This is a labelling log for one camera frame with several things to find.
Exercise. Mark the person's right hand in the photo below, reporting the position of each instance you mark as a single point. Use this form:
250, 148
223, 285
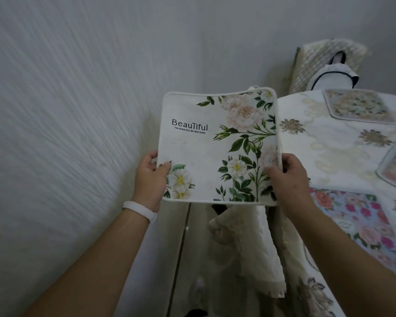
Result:
292, 188

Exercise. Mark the person's right forearm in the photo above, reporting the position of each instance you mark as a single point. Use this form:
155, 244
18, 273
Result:
343, 270

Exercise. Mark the cream quilted covered chair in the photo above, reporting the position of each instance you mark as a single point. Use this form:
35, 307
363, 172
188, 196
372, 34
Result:
254, 250
313, 59

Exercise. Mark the table with cream tablecloth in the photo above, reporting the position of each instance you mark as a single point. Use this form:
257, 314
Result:
336, 151

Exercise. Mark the person's left forearm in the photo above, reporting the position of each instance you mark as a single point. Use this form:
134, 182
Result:
92, 277

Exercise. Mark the smartwatch with white band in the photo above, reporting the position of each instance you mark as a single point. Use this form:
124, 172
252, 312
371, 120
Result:
140, 209

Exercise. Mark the white bag with dark trim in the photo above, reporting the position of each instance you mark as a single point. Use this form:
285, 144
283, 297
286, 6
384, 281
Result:
333, 75

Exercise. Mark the person's left hand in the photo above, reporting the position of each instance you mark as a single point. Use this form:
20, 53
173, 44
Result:
148, 184

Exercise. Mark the white placemat with green leaves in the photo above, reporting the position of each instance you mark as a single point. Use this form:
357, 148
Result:
198, 155

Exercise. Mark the green leaf peach floral placemat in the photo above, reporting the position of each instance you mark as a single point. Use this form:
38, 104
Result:
359, 105

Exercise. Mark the blue rose print placemat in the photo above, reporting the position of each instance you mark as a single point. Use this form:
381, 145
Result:
366, 224

